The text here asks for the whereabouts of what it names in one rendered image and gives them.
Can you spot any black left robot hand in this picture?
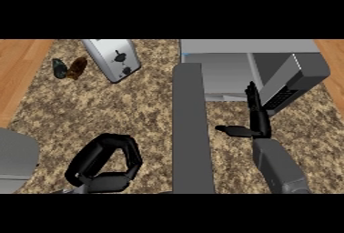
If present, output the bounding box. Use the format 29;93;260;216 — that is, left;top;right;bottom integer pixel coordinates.
63;132;145;194

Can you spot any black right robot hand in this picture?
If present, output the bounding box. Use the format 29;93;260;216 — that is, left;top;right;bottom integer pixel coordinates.
214;81;273;140

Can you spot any dark grey microwave door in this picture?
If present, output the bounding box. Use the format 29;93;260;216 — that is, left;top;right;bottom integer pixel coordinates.
171;62;217;195

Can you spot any grey open microwave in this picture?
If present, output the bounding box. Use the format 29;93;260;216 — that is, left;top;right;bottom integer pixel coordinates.
179;39;332;117

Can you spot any pale grey rounded appliance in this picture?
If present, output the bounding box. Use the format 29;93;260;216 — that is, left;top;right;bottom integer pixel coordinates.
0;127;40;195

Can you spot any brown bottle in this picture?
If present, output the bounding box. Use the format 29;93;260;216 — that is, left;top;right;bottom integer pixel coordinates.
66;56;89;81

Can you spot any dark green bottle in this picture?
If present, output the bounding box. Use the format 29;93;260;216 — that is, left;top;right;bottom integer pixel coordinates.
52;57;69;80

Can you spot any silver toaster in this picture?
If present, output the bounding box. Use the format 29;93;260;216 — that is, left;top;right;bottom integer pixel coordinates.
81;39;142;84

